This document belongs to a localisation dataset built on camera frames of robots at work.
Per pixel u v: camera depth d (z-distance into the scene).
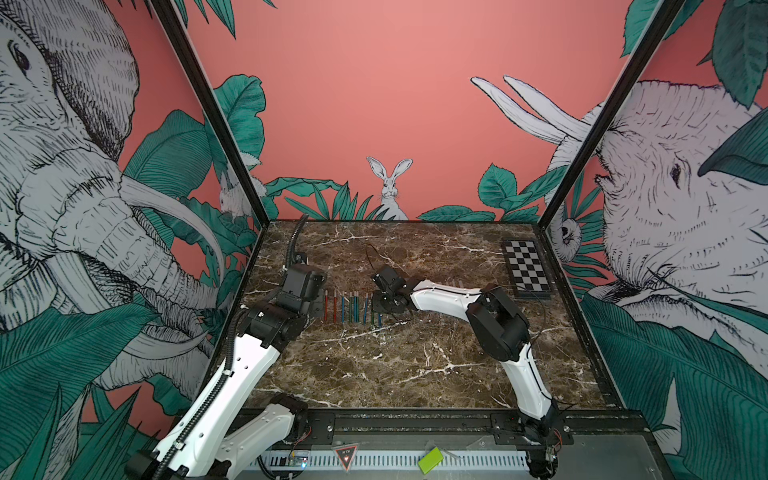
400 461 0.70
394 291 0.76
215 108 0.87
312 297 0.55
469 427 0.75
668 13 0.69
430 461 0.69
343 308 0.96
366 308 0.98
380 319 0.93
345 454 0.70
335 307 0.96
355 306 0.96
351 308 0.96
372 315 0.95
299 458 0.70
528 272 1.02
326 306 0.97
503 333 0.54
